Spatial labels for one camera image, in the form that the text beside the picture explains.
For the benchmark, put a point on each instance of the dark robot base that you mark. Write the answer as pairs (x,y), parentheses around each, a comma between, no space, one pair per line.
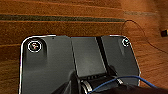
(46,66)

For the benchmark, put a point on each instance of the small black floor box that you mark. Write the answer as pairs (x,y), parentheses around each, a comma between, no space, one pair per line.
(164,33)

